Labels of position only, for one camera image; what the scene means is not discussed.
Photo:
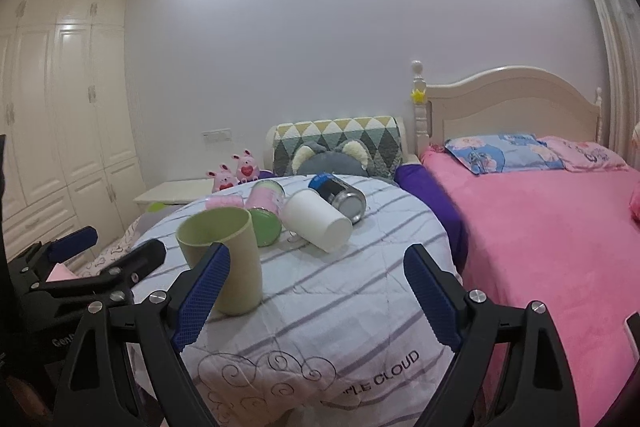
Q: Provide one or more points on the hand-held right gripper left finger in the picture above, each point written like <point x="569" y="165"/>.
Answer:
<point x="202" y="297"/>

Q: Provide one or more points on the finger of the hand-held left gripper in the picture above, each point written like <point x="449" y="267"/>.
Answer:
<point x="137" y="263"/>
<point x="75" y="241"/>

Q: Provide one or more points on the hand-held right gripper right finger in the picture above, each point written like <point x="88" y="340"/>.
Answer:
<point x="431" y="302"/>

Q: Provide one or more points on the white cup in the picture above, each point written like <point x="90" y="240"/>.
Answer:
<point x="315" y="219"/>

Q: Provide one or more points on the light green cup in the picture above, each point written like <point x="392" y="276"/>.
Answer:
<point x="242" y="267"/>

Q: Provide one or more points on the pink ribbed cup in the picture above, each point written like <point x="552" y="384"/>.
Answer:
<point x="224" y="202"/>

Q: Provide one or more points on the pink cup with green base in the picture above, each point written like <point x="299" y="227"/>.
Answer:
<point x="266" y="202"/>

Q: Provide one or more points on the metal cup with blue band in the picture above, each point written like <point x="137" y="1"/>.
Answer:
<point x="345" y="202"/>

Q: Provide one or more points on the bone print sheet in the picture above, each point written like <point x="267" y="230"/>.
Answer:
<point x="107" y="257"/>

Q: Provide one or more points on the white nightstand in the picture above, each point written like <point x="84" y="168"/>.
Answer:
<point x="172" y="193"/>

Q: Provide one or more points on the purple bed sheet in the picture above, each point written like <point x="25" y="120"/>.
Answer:
<point x="435" y="199"/>

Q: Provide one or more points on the pink blanket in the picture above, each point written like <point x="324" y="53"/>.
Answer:
<point x="530" y="237"/>

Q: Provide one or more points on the pink plush toy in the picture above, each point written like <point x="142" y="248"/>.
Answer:
<point x="245" y="168"/>
<point x="223" y="179"/>

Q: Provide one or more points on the cream wardrobe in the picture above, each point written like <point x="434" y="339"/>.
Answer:
<point x="65" y="107"/>

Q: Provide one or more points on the blue cartoon pillow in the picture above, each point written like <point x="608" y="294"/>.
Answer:
<point x="505" y="152"/>

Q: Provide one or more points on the grey plush toy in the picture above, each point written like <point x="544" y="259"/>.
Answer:
<point x="327" y="162"/>

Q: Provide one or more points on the triangle pattern cushion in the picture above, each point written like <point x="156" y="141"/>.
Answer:
<point x="330" y="132"/>

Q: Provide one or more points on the yellow star ornament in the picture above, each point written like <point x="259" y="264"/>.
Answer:
<point x="418" y="96"/>

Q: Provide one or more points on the cream wooden headboard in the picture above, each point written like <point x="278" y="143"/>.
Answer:
<point x="510" y="102"/>

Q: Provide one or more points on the pink cartoon pillow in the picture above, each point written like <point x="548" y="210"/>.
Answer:
<point x="590" y="154"/>

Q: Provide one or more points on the cream curtain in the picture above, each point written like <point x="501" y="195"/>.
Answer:
<point x="612" y="37"/>

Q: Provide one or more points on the wall switch panel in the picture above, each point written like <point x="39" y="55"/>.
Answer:
<point x="216" y="136"/>

